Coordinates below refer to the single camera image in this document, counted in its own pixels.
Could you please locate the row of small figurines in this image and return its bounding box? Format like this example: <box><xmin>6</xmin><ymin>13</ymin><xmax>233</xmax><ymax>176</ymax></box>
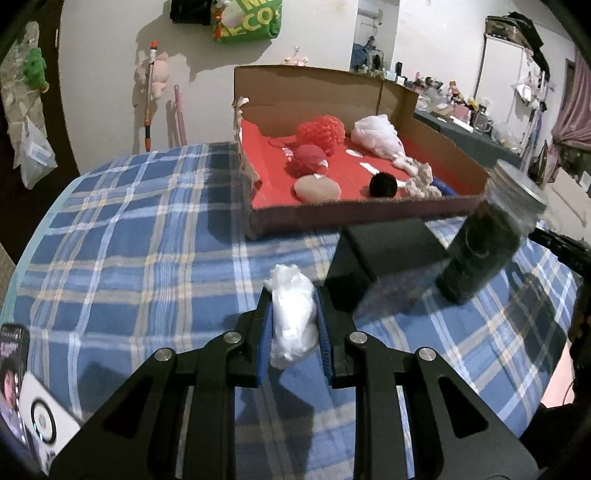
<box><xmin>392</xmin><ymin>62</ymin><xmax>509</xmax><ymax>139</ymax></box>

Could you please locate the pink curtain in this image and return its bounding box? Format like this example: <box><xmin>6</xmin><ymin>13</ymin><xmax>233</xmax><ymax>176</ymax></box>
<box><xmin>551</xmin><ymin>51</ymin><xmax>591</xmax><ymax>148</ymax></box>

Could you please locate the cream sofa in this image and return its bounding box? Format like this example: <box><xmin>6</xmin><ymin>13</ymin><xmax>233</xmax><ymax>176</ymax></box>
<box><xmin>540</xmin><ymin>171</ymin><xmax>591</xmax><ymax>227</ymax></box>

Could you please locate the black bag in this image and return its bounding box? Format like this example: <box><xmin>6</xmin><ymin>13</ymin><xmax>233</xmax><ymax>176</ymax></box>
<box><xmin>169</xmin><ymin>0</ymin><xmax>215</xmax><ymax>26</ymax></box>

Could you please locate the clear hanging organizer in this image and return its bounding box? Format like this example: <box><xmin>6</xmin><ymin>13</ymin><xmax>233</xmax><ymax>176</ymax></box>
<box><xmin>0</xmin><ymin>21</ymin><xmax>47</xmax><ymax>121</ymax></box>

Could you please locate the white wardrobe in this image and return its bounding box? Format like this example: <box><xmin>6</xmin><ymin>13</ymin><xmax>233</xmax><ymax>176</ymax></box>
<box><xmin>475</xmin><ymin>37</ymin><xmax>552</xmax><ymax>158</ymax></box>

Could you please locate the glass jar with metal lid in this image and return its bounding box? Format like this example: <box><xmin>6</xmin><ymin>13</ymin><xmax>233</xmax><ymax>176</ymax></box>
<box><xmin>435</xmin><ymin>159</ymin><xmax>549</xmax><ymax>305</ymax></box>

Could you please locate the dark covered table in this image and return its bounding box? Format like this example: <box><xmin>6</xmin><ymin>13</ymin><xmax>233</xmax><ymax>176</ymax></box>
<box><xmin>413</xmin><ymin>108</ymin><xmax>522</xmax><ymax>169</ymax></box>

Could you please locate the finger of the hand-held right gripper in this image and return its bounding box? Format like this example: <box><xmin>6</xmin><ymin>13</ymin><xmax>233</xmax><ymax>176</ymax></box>
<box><xmin>529</xmin><ymin>228</ymin><xmax>591</xmax><ymax>278</ymax></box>

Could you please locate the dark wooden door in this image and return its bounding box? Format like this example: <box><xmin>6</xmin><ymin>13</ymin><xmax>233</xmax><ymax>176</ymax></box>
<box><xmin>0</xmin><ymin>0</ymin><xmax>81</xmax><ymax>241</ymax></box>

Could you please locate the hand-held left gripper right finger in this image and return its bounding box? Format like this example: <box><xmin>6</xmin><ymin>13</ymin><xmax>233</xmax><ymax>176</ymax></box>
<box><xmin>315</xmin><ymin>286</ymin><xmax>541</xmax><ymax>480</ymax></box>

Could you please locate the black fuzzy ball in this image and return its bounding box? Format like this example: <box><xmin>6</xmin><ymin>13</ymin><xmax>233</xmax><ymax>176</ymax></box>
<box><xmin>368</xmin><ymin>172</ymin><xmax>400</xmax><ymax>199</ymax></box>

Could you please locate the white plastic bag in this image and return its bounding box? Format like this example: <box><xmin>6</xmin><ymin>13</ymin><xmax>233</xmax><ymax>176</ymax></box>
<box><xmin>263</xmin><ymin>264</ymin><xmax>320</xmax><ymax>370</ymax></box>

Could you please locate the blue cloth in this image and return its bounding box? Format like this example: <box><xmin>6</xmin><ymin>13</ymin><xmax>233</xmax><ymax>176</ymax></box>
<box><xmin>427</xmin><ymin>178</ymin><xmax>458</xmax><ymax>197</ymax></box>

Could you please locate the suitcase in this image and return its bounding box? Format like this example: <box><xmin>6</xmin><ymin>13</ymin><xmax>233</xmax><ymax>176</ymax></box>
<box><xmin>485</xmin><ymin>15</ymin><xmax>525</xmax><ymax>44</ymax></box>

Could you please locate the white device with round dial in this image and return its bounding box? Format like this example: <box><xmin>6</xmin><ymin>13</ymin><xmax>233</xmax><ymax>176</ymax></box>
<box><xmin>18</xmin><ymin>371</ymin><xmax>83</xmax><ymax>457</ymax></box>

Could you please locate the blue plaid blanket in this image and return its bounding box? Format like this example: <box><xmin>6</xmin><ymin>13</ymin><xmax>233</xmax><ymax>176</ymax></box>
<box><xmin>0</xmin><ymin>141</ymin><xmax>583</xmax><ymax>480</ymax></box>

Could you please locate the pink stick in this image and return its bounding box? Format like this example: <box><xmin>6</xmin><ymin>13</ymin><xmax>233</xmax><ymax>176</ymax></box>
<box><xmin>173</xmin><ymin>85</ymin><xmax>188</xmax><ymax>146</ymax></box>

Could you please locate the green tote bag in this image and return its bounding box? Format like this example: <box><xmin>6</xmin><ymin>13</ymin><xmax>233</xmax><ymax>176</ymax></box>
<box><xmin>211</xmin><ymin>0</ymin><xmax>283</xmax><ymax>44</ymax></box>

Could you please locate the stick with red tip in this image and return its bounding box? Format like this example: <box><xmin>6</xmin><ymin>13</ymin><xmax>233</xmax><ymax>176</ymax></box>
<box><xmin>144</xmin><ymin>41</ymin><xmax>160</xmax><ymax>153</ymax></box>

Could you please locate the cardboard box with red bottom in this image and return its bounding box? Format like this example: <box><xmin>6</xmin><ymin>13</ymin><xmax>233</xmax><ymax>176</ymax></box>
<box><xmin>232</xmin><ymin>65</ymin><xmax>491</xmax><ymax>241</ymax></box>

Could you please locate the red knitted ball with label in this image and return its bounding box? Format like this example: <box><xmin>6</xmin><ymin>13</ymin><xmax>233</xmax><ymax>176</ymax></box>
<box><xmin>287</xmin><ymin>144</ymin><xmax>331</xmax><ymax>177</ymax></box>

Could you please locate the beige round sponge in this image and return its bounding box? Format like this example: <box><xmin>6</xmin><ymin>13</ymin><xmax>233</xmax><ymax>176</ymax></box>
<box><xmin>293</xmin><ymin>174</ymin><xmax>342</xmax><ymax>204</ymax></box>

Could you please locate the coral bath pouf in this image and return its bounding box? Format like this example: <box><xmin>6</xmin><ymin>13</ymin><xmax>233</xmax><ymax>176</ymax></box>
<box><xmin>295</xmin><ymin>115</ymin><xmax>346</xmax><ymax>158</ymax></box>

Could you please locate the white bath pouf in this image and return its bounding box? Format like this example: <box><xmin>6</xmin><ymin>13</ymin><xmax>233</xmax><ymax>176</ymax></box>
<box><xmin>352</xmin><ymin>114</ymin><xmax>406</xmax><ymax>160</ymax></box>

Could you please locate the green plush toy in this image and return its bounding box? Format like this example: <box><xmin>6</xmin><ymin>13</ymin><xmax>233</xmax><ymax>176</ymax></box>
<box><xmin>23</xmin><ymin>46</ymin><xmax>51</xmax><ymax>90</ymax></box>

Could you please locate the clear plastic bag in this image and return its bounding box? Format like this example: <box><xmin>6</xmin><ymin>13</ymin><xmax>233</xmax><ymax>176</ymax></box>
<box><xmin>13</xmin><ymin>115</ymin><xmax>58</xmax><ymax>190</ymax></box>

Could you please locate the pink plush toy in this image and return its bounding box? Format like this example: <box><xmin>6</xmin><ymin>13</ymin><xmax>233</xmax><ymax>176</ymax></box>
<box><xmin>134</xmin><ymin>52</ymin><xmax>171</xmax><ymax>100</ymax></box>

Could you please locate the cream knotted rope toy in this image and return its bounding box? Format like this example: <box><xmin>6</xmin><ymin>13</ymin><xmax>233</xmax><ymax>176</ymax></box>
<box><xmin>392</xmin><ymin>154</ymin><xmax>441</xmax><ymax>200</ymax></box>

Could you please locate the black garment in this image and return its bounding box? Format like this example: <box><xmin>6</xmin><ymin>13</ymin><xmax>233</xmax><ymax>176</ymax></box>
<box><xmin>505</xmin><ymin>11</ymin><xmax>552</xmax><ymax>81</ymax></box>

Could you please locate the patterned tin box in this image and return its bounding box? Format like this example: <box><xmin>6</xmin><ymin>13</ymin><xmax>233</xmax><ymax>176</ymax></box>
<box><xmin>325</xmin><ymin>219</ymin><xmax>451</xmax><ymax>315</ymax></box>

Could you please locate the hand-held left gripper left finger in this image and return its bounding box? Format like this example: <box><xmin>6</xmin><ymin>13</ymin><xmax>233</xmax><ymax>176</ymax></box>
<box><xmin>48</xmin><ymin>286</ymin><xmax>273</xmax><ymax>480</ymax></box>

